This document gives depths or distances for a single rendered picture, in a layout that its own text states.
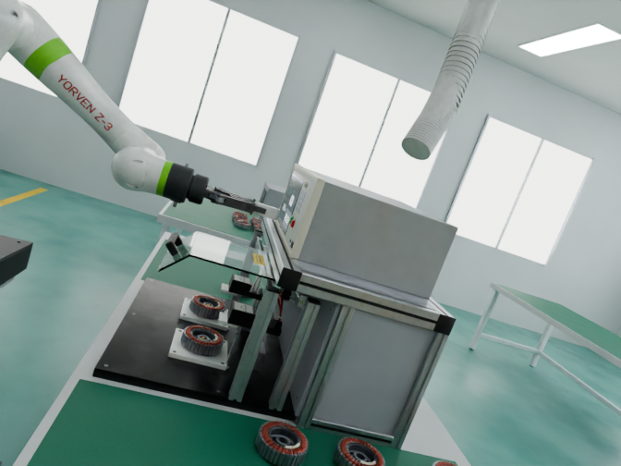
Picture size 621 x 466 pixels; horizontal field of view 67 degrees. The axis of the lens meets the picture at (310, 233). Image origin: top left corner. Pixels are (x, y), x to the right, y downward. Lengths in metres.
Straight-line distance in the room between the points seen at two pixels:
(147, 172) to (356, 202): 0.51
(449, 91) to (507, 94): 4.35
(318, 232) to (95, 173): 5.18
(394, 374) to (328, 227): 0.39
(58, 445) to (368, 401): 0.67
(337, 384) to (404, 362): 0.17
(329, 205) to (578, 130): 6.56
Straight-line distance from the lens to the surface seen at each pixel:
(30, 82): 6.34
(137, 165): 1.21
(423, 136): 2.42
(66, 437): 1.01
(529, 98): 7.09
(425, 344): 1.20
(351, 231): 1.15
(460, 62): 2.69
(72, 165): 6.23
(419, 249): 1.22
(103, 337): 1.34
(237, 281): 1.49
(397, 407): 1.26
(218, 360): 1.30
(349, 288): 1.07
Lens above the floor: 1.37
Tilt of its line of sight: 9 degrees down
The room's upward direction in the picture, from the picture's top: 20 degrees clockwise
